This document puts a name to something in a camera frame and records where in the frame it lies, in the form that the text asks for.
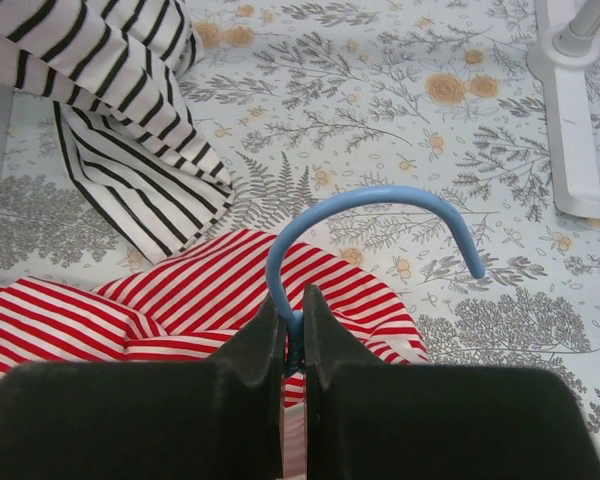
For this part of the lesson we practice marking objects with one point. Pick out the floral table mat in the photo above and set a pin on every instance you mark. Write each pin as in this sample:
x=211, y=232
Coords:
x=435, y=98

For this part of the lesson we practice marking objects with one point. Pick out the blue wire hanger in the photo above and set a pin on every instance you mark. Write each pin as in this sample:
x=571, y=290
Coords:
x=340, y=203

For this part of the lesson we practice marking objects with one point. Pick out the black white striped tank top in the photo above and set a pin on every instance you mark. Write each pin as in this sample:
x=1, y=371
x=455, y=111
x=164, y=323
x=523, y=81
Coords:
x=126, y=133

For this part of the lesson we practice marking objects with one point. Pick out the red white striped tank top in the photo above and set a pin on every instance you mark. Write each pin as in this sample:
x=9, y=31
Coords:
x=188, y=306

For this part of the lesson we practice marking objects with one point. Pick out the white clothes rack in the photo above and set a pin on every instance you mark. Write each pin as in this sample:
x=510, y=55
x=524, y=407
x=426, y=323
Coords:
x=576, y=191

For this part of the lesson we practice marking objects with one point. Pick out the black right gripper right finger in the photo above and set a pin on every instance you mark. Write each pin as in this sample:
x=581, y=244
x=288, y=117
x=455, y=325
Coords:
x=367, y=419

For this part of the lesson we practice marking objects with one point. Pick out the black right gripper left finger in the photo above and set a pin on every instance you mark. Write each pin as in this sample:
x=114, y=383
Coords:
x=218, y=418

